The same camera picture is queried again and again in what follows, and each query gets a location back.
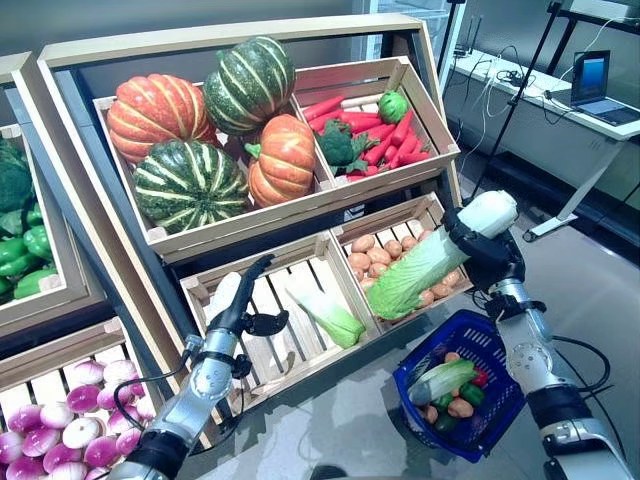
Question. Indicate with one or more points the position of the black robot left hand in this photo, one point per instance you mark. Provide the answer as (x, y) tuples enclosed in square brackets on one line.
[(235, 305)]

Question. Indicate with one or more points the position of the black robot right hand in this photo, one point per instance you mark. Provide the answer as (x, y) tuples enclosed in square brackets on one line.
[(495, 260)]

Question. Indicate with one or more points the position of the napa cabbage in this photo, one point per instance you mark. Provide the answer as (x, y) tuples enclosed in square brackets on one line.
[(410, 280), (445, 380), (330, 317)]

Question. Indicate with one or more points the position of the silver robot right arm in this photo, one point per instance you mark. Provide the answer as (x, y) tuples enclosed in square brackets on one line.
[(535, 360)]

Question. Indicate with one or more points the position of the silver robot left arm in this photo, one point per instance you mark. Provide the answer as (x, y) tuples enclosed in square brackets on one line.
[(210, 380)]

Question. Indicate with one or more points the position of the blue plastic shopping basket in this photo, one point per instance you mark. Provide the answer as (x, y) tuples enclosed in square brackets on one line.
[(470, 335)]

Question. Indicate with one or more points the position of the large wooden pumpkin crate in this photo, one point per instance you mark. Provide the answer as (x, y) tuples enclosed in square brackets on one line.
[(250, 222)]

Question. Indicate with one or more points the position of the orange round vegetable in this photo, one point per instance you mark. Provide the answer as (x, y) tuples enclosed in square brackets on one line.
[(430, 415), (452, 357), (460, 408)]

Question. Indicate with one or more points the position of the wooden potato crate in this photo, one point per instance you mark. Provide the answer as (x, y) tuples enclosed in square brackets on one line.
[(385, 220)]

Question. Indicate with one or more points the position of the red bell pepper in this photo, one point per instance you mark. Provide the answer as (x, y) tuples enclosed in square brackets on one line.
[(480, 378)]

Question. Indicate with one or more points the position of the green striped pumpkin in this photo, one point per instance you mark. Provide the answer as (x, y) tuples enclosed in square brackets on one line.
[(250, 85), (190, 187)]

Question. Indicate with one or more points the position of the red carrot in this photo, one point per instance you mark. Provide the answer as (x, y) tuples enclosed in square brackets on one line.
[(402, 127), (377, 152), (415, 159), (360, 116), (322, 107), (325, 120)]

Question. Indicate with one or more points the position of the purple white onion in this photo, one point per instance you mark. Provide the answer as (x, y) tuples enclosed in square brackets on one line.
[(89, 372), (120, 371), (115, 395), (122, 419), (55, 415), (82, 398)]

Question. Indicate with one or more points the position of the white desk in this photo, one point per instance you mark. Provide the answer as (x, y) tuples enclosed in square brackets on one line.
[(550, 135)]

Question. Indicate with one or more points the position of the small orange pumpkin green stem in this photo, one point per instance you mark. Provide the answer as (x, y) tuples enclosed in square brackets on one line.
[(282, 160)]

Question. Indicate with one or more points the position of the wooden carrot crate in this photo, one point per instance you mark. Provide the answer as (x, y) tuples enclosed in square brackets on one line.
[(430, 120)]

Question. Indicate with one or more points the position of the black tripod stand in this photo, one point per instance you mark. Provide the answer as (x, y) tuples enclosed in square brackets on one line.
[(515, 102)]

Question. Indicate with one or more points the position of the wooden onion crate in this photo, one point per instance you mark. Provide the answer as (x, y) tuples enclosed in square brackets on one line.
[(60, 352)]

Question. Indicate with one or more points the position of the small round green cabbage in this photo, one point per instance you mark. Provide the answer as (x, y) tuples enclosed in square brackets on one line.
[(393, 107)]

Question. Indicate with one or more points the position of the broccoli with leaves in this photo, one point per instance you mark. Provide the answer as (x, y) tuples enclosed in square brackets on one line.
[(337, 147)]

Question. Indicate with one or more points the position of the large orange pumpkin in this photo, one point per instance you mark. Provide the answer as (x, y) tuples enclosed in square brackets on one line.
[(155, 117)]

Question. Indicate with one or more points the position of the open laptop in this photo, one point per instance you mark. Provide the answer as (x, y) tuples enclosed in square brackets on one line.
[(592, 77)]

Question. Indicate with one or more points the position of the black router with antennas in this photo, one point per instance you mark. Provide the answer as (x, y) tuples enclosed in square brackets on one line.
[(464, 52)]

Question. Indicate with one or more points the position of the black metal rack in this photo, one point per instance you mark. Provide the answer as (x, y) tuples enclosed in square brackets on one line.
[(563, 42)]

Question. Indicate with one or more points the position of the dark green broccoli head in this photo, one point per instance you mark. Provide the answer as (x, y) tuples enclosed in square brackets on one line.
[(12, 175)]

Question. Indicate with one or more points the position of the glass door fridge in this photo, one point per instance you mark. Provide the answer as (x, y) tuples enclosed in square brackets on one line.
[(400, 20)]

